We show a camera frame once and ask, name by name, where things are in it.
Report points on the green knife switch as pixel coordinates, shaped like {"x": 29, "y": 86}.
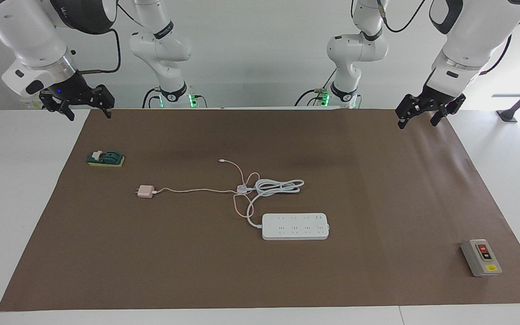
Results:
{"x": 106, "y": 159}

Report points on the white power strip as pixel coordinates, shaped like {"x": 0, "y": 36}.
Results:
{"x": 296, "y": 226}

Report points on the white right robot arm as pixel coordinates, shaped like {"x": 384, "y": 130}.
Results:
{"x": 30, "y": 40}

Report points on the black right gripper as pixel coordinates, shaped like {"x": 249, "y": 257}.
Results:
{"x": 77, "y": 90}

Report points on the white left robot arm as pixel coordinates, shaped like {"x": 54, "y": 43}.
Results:
{"x": 472, "y": 40}

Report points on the brown paper table mat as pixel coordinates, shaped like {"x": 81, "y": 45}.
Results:
{"x": 197, "y": 271}

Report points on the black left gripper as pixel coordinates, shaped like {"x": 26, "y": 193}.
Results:
{"x": 434, "y": 97}

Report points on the pink charger adapter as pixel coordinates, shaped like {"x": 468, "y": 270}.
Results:
{"x": 145, "y": 191}

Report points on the white wall socket box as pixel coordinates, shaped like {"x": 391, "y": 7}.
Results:
{"x": 32, "y": 104}

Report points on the grey on-off switch box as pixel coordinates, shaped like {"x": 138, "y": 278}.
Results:
{"x": 481, "y": 259}

